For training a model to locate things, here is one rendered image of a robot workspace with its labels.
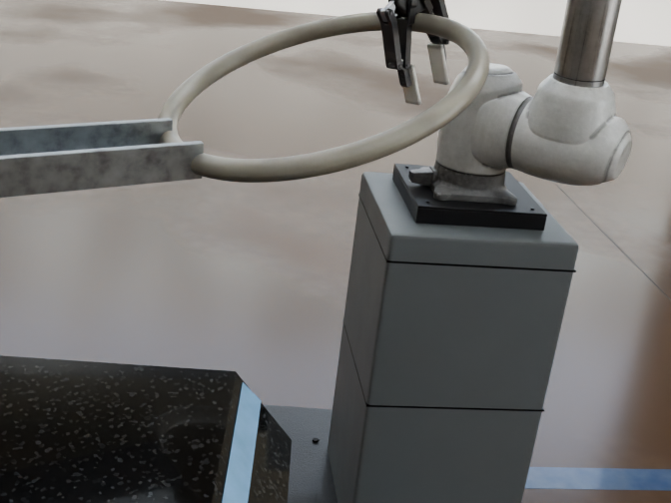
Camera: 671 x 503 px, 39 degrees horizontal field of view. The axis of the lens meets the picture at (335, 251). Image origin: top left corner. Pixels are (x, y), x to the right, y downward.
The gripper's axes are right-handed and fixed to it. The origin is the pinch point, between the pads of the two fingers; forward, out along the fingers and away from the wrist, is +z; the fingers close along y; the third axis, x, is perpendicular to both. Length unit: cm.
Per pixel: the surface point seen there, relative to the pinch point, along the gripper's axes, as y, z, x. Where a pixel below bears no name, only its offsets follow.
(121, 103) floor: -145, 141, -377
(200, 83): 29.1, -10.0, -19.8
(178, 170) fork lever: 49, -10, 0
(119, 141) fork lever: 50, -13, -12
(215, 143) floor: -143, 150, -292
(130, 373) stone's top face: 67, 11, 1
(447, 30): 3.0, -10.5, 9.1
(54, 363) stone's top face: 73, 8, -7
